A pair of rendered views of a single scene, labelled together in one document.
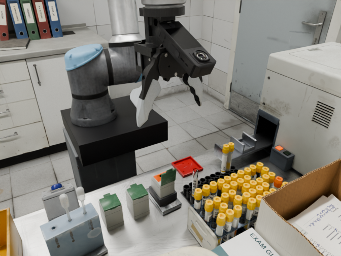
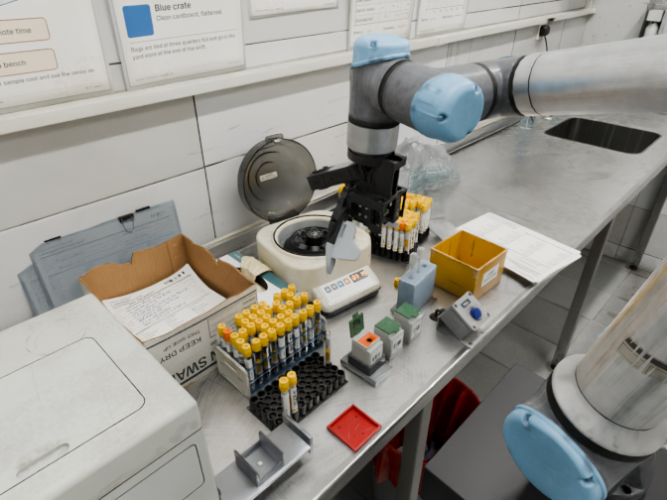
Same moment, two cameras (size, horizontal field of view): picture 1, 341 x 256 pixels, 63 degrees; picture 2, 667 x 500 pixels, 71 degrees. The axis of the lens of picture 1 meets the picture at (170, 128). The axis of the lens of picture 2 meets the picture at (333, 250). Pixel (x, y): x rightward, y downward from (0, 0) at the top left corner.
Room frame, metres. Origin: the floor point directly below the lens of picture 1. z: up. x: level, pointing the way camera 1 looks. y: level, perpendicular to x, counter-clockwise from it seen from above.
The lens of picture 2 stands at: (1.13, -0.23, 1.57)
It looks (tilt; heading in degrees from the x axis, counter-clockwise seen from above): 32 degrees down; 164
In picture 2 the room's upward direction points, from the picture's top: straight up
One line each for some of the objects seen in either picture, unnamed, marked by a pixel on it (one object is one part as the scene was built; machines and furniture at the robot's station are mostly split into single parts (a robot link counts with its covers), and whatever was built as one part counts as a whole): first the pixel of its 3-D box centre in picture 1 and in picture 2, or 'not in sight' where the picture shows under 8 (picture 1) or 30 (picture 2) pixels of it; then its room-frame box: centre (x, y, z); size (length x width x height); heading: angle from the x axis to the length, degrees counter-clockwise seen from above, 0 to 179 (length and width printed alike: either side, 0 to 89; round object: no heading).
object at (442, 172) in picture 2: not in sight; (433, 162); (-0.30, 0.56, 0.94); 0.20 x 0.17 x 0.14; 101
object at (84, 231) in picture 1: (74, 237); (416, 290); (0.36, 0.19, 0.93); 0.10 x 0.07 x 0.10; 126
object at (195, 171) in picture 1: (194, 186); (327, 352); (0.50, -0.06, 0.93); 0.01 x 0.01 x 0.10
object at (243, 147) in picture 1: (247, 142); (247, 471); (0.69, -0.24, 0.92); 0.21 x 0.07 x 0.05; 119
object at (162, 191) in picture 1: (162, 186); (366, 350); (0.51, 0.02, 0.92); 0.05 x 0.04 x 0.06; 32
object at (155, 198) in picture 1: (163, 194); (366, 361); (0.51, 0.02, 0.89); 0.09 x 0.05 x 0.04; 32
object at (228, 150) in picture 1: (219, 175); (298, 373); (0.54, -0.12, 0.93); 0.17 x 0.09 x 0.11; 120
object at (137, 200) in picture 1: (137, 200); (388, 337); (0.47, 0.08, 0.91); 0.05 x 0.04 x 0.07; 29
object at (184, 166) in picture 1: (186, 166); (353, 427); (0.63, -0.05, 0.88); 0.07 x 0.07 x 0.01; 29
